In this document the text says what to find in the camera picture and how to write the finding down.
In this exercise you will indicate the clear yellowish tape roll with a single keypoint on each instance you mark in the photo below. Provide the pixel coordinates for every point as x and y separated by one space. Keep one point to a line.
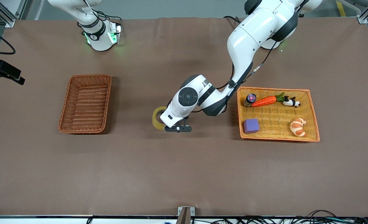
155 119

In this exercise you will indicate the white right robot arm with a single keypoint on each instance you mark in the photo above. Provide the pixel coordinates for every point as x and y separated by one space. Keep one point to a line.
98 37

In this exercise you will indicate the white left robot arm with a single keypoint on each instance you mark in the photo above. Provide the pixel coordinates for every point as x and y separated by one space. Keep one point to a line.
252 37

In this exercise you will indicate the brown wicker basket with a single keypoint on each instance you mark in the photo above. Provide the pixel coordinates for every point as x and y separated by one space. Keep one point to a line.
86 105

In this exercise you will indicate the orange wicker tray basket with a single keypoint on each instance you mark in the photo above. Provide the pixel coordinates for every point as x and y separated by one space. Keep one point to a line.
305 112

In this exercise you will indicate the brown table cover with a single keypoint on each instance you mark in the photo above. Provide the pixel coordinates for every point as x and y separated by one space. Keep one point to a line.
184 171

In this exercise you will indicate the small jar with dark lid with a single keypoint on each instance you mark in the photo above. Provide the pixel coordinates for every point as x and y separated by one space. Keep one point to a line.
250 99

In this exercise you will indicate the purple cube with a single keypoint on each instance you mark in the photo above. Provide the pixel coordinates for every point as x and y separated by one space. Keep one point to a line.
251 126

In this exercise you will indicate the orange carrot toy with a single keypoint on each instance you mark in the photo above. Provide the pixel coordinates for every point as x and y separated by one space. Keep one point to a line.
264 101

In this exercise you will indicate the black white panda toy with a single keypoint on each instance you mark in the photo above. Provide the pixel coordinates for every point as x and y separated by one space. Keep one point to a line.
291 102

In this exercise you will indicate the croissant toy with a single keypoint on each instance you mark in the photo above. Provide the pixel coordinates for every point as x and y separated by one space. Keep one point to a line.
297 127

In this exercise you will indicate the aluminium frame post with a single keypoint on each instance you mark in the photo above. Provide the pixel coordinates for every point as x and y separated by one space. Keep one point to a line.
365 15
3 15

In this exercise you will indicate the grey metal bracket post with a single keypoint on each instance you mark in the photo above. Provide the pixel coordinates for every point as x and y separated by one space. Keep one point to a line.
185 214

